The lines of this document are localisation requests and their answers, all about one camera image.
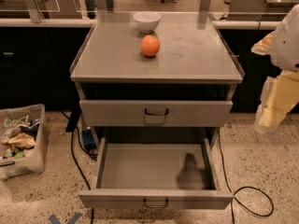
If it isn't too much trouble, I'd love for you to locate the orange fruit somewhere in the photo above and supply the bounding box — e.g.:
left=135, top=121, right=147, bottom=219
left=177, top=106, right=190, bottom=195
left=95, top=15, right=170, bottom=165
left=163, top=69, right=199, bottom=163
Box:
left=140, top=35, right=160, bottom=57

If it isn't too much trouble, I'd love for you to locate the grey top drawer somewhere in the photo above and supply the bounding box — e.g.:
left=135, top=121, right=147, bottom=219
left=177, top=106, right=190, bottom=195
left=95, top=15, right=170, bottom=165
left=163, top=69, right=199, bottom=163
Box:
left=79, top=100, right=233, bottom=127

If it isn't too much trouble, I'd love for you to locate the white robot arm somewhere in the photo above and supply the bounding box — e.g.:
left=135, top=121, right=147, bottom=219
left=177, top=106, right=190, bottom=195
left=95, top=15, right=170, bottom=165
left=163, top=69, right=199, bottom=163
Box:
left=251, top=5, right=299, bottom=133

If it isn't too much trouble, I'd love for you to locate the clear plastic bin with trash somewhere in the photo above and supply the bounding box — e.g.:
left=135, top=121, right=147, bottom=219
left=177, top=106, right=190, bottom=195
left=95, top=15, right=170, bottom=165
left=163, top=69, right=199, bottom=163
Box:
left=0, top=104, right=50, bottom=180

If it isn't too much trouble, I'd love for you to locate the grey drawer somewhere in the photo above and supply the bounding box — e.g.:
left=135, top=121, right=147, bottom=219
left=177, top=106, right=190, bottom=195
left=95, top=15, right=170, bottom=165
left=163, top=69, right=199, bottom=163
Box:
left=79, top=100, right=233, bottom=127
left=79, top=138, right=234, bottom=209

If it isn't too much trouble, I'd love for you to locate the black counter with white rail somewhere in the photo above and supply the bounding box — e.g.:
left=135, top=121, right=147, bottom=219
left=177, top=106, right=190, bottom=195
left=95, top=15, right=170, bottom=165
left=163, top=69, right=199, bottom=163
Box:
left=0, top=27, right=280, bottom=113

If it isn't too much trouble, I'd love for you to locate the grey metal drawer cabinet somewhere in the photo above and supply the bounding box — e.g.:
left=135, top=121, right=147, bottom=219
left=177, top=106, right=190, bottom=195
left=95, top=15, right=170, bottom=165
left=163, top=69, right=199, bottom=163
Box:
left=69, top=10, right=246, bottom=210

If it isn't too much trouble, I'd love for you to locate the black cable left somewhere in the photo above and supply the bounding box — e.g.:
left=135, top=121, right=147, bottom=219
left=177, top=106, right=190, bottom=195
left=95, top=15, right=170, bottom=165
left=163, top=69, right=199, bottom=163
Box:
left=61, top=110, right=95, bottom=224

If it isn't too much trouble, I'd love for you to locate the blue power box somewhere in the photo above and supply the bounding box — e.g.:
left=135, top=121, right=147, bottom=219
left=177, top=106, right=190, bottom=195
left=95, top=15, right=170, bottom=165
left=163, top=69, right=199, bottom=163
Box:
left=81, top=129, right=96, bottom=150

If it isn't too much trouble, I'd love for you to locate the white ceramic bowl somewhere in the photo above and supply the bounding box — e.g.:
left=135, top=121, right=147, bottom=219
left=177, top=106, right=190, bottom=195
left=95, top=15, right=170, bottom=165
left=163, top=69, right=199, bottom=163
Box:
left=134, top=11, right=161, bottom=34

